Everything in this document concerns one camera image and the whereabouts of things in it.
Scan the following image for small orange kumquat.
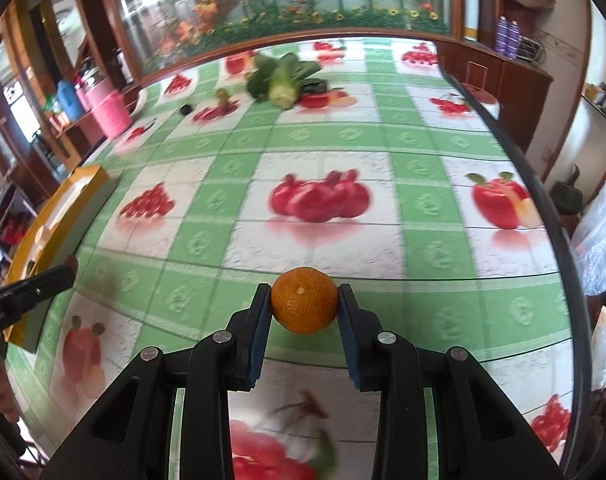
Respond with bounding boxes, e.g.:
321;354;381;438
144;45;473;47
271;266;339;335

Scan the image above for yellow-rimmed foam tray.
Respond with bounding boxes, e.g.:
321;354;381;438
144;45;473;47
2;162;120;354

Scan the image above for wooden sideboard cabinet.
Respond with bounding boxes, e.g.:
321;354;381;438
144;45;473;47
28;104;134;181

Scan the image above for blue water jug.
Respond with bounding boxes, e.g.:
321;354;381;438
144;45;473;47
57;79;85;122

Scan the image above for pink knitted thermos jar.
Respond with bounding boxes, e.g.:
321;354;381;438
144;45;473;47
86;79;132;139

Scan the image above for white plastic bag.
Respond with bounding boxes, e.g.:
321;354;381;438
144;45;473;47
572;182;606;296

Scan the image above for green grape left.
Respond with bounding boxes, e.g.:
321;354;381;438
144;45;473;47
215;89;229;101

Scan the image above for green bok choy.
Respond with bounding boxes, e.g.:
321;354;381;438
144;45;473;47
245;52;328;110

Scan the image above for purple bottles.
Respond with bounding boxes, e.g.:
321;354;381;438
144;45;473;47
494;16;521;60

